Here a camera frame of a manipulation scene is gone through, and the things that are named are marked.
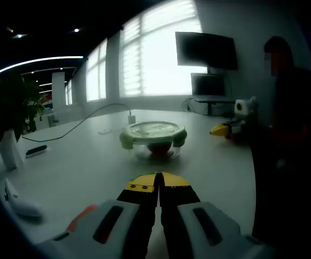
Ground red tomato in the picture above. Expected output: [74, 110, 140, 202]
[147, 142, 172, 156]

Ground clear glass container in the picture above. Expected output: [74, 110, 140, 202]
[128, 139, 184, 161]

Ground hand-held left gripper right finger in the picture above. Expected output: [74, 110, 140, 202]
[157, 171, 279, 259]

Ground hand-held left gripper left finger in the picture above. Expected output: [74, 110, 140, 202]
[35, 172, 159, 259]

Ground red blue wall graphic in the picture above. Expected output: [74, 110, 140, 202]
[40, 93, 54, 108]

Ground curved ceiling light strip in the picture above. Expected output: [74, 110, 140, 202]
[0, 56, 84, 81]

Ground white plant pot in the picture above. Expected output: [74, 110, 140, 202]
[0, 128, 26, 171]

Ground monitor stand shelf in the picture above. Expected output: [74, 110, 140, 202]
[193, 96, 236, 115]

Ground large bright window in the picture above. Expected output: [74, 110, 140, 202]
[119, 0, 207, 98]

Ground long black charger cable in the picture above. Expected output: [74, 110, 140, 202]
[22, 103, 132, 143]

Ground green leafy plant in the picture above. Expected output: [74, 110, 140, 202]
[0, 72, 48, 152]

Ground small black monitor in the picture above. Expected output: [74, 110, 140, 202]
[190, 72, 226, 97]

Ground white rounded device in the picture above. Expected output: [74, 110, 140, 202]
[4, 178, 20, 208]
[11, 198, 44, 218]

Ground person's dark clothed body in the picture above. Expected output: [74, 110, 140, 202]
[252, 36, 311, 243]

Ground large black wall screen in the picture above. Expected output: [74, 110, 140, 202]
[175, 31, 239, 71]

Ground tangled black cables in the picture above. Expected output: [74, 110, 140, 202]
[182, 97, 194, 112]

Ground black phone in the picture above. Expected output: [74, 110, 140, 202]
[25, 145, 49, 159]

